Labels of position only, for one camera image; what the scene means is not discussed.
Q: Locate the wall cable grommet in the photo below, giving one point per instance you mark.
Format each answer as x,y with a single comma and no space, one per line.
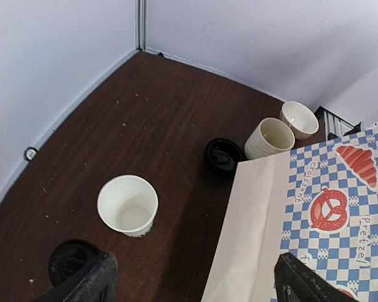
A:
30,153

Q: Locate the black cup lid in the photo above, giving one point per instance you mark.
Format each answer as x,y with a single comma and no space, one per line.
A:
68,258

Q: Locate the right aluminium frame post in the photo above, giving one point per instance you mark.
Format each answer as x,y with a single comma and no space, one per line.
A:
140,27

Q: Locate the blue checkered paper bag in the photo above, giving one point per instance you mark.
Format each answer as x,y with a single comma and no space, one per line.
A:
319,203

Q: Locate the cream ceramic mug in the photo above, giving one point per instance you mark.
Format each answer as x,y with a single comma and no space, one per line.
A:
271,136

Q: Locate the white paper cups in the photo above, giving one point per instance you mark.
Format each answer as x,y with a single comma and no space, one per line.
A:
128,204

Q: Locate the cream ceramic bowl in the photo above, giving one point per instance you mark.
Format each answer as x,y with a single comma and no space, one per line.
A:
301,120

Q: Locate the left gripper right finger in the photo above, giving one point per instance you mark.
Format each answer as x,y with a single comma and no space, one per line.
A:
294,281

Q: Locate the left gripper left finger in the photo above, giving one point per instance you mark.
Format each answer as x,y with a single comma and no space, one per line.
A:
96,281

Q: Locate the stack of black lids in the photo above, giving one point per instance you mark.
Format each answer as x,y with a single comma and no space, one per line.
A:
222,155

